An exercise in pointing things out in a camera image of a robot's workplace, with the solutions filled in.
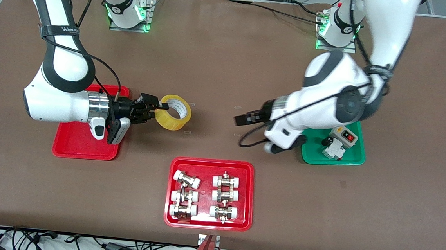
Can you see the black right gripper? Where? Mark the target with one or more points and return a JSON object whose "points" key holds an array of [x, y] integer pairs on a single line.
{"points": [[123, 108]]}

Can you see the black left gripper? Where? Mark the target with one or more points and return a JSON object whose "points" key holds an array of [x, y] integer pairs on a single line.
{"points": [[262, 113]]}

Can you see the yellow tape roll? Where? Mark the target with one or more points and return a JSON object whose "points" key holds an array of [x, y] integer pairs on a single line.
{"points": [[172, 124]]}

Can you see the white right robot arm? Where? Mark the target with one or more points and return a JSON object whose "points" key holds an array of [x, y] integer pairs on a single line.
{"points": [[59, 105]]}

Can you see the red plastic tray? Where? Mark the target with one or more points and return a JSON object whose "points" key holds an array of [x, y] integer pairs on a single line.
{"points": [[206, 171], [76, 146]]}

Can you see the green plastic tray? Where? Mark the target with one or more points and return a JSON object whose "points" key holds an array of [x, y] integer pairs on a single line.
{"points": [[346, 159]]}

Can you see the brown tape patch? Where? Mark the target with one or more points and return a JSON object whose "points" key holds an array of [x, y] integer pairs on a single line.
{"points": [[343, 184]]}

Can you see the white capped metal pipe fitting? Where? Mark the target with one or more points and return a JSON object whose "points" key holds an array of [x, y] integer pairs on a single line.
{"points": [[225, 195], [184, 196], [183, 209], [187, 179], [226, 181], [223, 212]]}

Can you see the black round buzzer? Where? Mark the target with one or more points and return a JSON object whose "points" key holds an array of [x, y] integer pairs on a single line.
{"points": [[328, 141]]}

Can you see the white circuit breaker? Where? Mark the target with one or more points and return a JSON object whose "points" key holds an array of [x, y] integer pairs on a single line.
{"points": [[335, 151]]}

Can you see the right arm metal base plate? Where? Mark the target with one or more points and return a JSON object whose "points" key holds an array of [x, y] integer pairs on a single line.
{"points": [[149, 18]]}

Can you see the grey switch box red button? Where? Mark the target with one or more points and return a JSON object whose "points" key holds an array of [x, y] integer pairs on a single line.
{"points": [[345, 137]]}

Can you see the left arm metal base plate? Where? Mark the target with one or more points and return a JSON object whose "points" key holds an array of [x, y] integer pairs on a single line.
{"points": [[348, 49]]}

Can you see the silver metal bracket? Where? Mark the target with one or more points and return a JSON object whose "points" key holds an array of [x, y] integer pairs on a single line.
{"points": [[201, 239]]}

